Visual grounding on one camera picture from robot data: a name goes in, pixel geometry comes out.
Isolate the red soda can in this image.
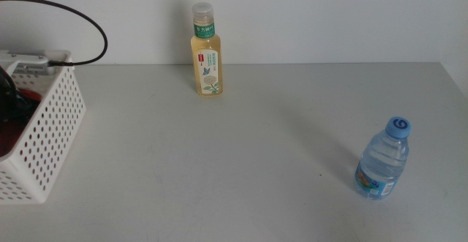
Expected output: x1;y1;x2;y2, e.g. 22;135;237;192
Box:
0;88;42;159

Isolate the yellow tea bottle green label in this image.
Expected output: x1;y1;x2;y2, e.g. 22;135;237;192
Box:
190;1;224;97

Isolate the clear water bottle blue cap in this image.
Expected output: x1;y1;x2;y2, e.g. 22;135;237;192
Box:
353;116;412;201

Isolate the white perforated plastic basket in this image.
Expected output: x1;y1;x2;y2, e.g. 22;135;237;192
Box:
0;50;87;204

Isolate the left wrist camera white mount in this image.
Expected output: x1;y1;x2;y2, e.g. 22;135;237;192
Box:
0;50;51;76

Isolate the black left camera cable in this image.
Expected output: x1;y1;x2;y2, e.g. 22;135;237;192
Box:
0;0;109;67

